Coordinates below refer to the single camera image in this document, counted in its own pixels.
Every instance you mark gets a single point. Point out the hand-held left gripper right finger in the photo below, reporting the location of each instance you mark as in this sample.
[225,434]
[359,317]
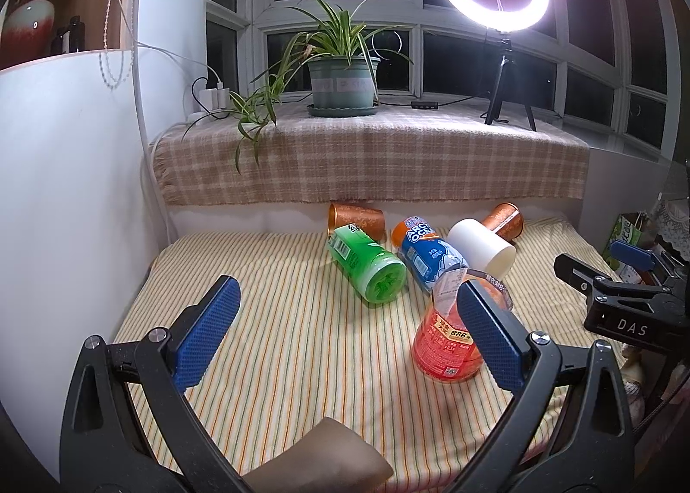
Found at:
[491,339]

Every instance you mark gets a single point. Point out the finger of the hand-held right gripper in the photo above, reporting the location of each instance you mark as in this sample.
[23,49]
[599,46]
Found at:
[630,255]
[598,273]

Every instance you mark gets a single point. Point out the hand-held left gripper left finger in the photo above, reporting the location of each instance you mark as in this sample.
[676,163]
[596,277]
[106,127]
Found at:
[207,334]

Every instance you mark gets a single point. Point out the red plastic cup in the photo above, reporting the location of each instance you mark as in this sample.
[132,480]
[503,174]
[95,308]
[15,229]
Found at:
[443,348]

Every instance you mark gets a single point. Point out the white cup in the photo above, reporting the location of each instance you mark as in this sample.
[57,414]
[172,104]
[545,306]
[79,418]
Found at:
[480,248]

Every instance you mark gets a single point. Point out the blue plastic cup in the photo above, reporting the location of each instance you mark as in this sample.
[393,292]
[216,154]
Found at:
[426,256]

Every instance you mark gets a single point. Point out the copper metal cup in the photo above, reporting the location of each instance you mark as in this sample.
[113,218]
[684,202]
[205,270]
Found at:
[505,221]
[356,218]

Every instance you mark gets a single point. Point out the green plastic cup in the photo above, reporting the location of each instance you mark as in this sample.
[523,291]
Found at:
[366,267]

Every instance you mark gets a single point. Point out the brown cup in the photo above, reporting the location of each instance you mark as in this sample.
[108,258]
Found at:
[334,455]

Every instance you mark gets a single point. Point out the green paper bag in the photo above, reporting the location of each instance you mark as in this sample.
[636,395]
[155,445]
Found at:
[625,234]

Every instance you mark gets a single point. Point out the white lace cloth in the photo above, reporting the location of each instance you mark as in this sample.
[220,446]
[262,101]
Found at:
[674,226]

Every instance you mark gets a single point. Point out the striped bed sheet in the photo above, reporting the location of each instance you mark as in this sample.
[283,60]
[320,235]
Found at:
[302,342]

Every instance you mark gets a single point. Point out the white cabinet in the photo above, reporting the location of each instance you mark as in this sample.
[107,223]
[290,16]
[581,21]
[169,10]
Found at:
[64,213]

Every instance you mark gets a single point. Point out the plaid cloth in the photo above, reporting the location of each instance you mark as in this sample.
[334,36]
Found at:
[377,159]

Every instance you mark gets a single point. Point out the white power strip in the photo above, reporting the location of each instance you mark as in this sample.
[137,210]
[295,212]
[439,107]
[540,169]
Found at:
[207,118]

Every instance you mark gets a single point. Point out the black tripod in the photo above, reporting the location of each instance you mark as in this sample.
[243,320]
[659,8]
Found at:
[501,78]

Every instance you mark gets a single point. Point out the white charger plug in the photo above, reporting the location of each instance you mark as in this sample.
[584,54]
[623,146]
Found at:
[206,98]
[221,97]

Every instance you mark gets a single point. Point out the black usb hub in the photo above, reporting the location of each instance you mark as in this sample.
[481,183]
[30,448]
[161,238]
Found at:
[425,104]

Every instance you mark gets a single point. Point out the green pot saucer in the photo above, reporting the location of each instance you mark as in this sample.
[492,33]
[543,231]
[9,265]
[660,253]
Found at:
[342,111]

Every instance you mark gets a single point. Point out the potted spider plant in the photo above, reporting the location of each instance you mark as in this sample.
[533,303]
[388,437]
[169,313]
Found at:
[342,78]

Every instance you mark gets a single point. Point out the dark bottle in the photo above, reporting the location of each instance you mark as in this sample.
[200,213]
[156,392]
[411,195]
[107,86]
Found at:
[73,35]

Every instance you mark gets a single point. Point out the white window frame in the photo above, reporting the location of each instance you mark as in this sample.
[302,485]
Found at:
[409,13]

